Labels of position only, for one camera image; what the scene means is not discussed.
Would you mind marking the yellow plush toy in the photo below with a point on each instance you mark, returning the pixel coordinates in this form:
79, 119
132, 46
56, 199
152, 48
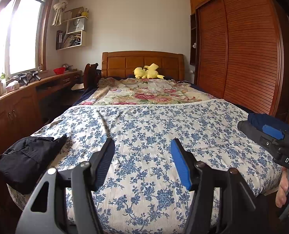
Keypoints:
145, 72

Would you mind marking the pink floral quilt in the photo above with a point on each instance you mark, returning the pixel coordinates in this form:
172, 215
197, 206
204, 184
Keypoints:
147, 92

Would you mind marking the wooden bed headboard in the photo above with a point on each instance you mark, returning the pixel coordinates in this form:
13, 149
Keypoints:
120, 63

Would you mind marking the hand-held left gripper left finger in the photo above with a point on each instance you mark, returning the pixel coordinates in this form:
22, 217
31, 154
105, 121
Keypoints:
103, 163

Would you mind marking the white paper bag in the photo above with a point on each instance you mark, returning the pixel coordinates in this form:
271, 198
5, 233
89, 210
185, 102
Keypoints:
75, 25

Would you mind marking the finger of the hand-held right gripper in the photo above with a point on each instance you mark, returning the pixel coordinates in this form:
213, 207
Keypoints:
272, 131

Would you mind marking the black folded garment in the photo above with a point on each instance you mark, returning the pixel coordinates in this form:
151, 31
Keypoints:
25, 158

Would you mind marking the dark grey folded garment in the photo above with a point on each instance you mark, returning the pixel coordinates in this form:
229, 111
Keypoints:
246, 128

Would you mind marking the wooden slatted wardrobe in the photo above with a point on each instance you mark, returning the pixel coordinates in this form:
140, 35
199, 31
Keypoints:
246, 46

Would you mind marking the wooden desk cabinet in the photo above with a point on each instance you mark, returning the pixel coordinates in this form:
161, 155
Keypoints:
12, 112

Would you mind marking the wooden framed window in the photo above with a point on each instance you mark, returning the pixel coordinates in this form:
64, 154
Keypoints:
20, 31

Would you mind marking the person's right hand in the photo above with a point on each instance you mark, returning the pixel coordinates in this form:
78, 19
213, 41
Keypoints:
282, 190

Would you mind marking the blue blazer jacket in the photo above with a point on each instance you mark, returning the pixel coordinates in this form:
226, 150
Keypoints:
259, 120

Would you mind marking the black metal equipment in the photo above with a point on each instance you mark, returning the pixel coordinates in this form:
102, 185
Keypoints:
28, 76

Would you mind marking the white tissue box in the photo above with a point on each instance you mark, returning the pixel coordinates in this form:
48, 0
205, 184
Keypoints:
12, 86

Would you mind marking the green capped bottle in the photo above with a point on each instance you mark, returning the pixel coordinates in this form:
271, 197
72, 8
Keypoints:
3, 82

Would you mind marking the red bowl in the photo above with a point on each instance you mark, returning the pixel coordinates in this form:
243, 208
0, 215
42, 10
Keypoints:
59, 71

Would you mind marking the wooden chair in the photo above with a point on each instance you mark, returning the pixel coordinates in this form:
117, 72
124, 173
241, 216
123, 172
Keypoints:
89, 73

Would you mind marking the tied beige curtain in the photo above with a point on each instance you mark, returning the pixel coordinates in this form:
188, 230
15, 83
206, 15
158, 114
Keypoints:
60, 6

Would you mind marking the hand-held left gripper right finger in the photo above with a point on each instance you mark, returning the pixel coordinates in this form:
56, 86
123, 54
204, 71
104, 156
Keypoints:
181, 165

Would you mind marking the blue floral bedspread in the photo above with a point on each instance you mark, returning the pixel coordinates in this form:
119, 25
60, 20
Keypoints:
147, 126

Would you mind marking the cream wall shelf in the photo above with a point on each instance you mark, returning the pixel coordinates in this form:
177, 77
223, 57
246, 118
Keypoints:
83, 37

